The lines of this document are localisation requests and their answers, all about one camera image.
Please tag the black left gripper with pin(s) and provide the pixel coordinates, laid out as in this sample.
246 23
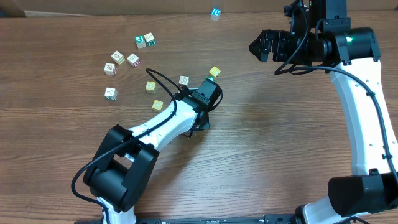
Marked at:
205 121

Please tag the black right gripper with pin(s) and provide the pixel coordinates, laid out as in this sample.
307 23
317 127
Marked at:
279 40

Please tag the yellow-top wooden block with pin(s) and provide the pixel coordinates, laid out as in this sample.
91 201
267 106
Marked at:
214 71

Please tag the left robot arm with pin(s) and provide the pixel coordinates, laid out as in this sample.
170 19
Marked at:
123 164

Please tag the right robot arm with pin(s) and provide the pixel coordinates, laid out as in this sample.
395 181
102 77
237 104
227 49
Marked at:
352 59

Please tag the red-sided wooden block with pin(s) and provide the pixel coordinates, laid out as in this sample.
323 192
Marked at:
183 82

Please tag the yellow number two block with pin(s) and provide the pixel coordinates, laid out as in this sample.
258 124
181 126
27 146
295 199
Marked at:
157 106

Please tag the blue-top wooden block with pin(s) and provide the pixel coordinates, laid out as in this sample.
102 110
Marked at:
215 14

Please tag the yellow umbrella wooden block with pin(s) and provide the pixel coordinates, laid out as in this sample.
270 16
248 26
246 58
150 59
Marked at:
151 87

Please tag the red U wooden block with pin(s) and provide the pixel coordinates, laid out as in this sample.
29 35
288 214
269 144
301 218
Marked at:
133 60

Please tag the teal-sided picture wooden block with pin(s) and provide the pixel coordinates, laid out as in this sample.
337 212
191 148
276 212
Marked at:
110 93

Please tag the green R wooden block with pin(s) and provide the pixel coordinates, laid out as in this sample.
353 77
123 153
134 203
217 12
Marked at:
150 40

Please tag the green letter wooden block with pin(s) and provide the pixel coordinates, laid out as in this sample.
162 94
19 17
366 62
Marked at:
140 41

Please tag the leaf picture wooden block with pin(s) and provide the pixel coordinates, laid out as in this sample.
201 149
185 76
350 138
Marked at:
110 69

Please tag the small plain wooden block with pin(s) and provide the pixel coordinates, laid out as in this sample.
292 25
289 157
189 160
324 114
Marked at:
118 57

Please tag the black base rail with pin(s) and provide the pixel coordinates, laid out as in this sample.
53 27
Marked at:
266 219

